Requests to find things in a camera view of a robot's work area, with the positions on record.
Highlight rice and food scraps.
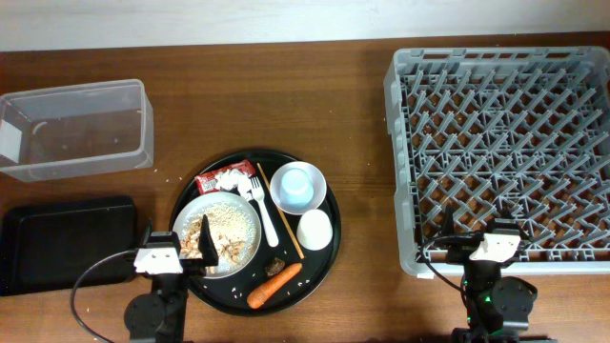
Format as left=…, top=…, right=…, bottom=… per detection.
left=180, top=203, right=252, bottom=267

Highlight white plate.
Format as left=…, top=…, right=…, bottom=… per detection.
left=173, top=192, right=262, bottom=279

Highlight red snack wrapper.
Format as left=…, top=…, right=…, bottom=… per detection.
left=195, top=159, right=255, bottom=195

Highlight white tissue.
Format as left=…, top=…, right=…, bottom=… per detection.
left=214, top=169, right=254, bottom=201

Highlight brown food chunk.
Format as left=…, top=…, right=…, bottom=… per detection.
left=265, top=257, right=285, bottom=277

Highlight orange carrot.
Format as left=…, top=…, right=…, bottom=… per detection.
left=247, top=263, right=303, bottom=309

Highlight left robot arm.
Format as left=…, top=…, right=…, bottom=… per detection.
left=124, top=217, right=218, bottom=343

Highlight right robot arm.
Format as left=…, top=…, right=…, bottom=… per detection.
left=438, top=207, right=538, bottom=343

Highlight grey dishwasher rack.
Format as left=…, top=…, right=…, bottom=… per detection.
left=383, top=46, right=609, bottom=278

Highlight round black serving tray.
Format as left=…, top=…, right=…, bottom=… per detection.
left=170, top=149, right=341, bottom=316

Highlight white plastic fork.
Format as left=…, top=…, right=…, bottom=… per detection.
left=251, top=176, right=279, bottom=248

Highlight wooden chopstick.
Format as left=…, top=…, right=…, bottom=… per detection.
left=256, top=162, right=305, bottom=260

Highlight light blue cup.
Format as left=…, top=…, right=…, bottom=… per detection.
left=280, top=168, right=314, bottom=208

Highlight black rectangular tray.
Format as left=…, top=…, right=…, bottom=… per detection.
left=1, top=196, right=137, bottom=296

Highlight small white bowl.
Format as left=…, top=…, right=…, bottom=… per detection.
left=270, top=161, right=327, bottom=215

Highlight white cup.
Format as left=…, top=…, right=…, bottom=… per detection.
left=296, top=210, right=333, bottom=251

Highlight clear plastic bin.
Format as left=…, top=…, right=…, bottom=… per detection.
left=1, top=79, right=154, bottom=182

